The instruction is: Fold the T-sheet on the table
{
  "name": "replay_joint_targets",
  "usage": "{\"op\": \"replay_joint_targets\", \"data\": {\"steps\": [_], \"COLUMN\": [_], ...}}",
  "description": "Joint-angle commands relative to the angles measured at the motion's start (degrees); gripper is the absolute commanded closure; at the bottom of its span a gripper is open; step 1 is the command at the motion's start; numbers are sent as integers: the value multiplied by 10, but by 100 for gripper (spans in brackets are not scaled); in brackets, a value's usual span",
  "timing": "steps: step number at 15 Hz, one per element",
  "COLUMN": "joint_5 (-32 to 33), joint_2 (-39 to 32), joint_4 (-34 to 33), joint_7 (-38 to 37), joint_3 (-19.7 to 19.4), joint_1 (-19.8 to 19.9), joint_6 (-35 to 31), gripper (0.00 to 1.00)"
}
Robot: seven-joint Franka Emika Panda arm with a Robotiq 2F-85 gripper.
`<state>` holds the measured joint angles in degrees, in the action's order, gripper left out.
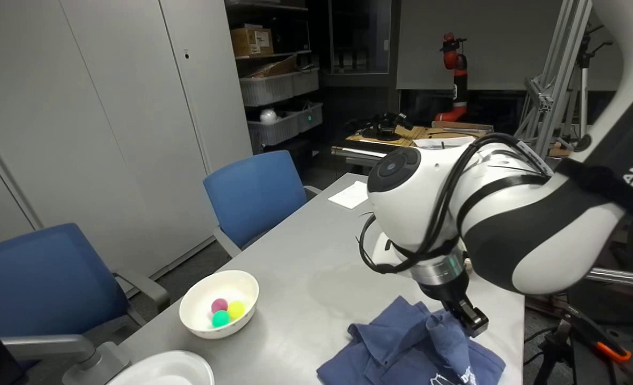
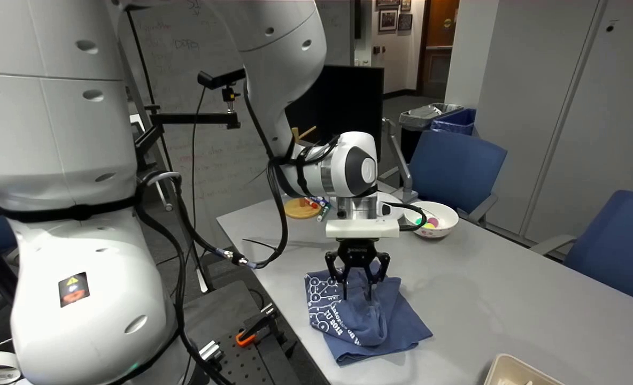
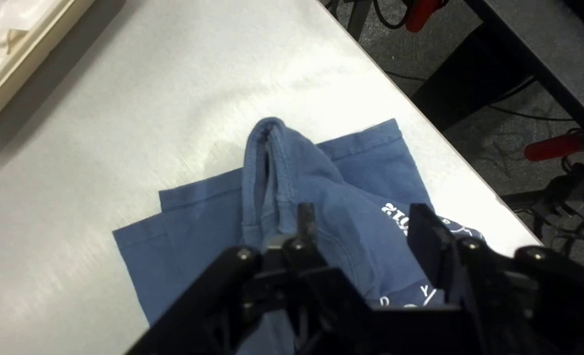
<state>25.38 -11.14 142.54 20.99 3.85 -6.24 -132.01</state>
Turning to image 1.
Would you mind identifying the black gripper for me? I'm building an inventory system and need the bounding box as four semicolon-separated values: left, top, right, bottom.
430;276;491;341

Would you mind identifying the blue printed T-shirt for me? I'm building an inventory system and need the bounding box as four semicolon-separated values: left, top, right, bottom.
315;296;509;385

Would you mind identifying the white paper sheet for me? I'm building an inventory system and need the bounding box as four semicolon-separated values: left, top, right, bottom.
328;180;372;212

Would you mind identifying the black tripod with orange clamp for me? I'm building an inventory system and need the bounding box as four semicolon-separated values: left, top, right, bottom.
527;294;633;385

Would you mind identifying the grey side table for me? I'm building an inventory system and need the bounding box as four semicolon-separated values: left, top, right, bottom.
330;120;497;178

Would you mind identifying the blue office chair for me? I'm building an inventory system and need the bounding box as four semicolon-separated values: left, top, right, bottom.
0;222;172;385
201;147;321;258

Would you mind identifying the red and black device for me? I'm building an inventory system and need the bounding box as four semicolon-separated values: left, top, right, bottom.
435;29;471;124

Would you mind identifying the grey storage bin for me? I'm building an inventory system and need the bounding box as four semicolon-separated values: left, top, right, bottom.
240;64;321;109
247;101;325;152

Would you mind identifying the white floral bowl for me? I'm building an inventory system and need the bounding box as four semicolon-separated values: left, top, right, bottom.
178;268;262;342

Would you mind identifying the white round object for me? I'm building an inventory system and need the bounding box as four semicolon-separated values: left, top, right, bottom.
257;106;281;128

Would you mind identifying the white plate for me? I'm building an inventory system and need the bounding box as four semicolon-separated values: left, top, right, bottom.
106;349;217;385

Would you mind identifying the cardboard box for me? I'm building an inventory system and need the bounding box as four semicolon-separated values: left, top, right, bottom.
228;22;275;60

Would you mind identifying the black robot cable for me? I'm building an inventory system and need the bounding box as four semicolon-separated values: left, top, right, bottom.
358;131;556;279

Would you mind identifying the aluminium frame stand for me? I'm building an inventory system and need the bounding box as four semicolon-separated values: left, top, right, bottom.
514;0;598;159

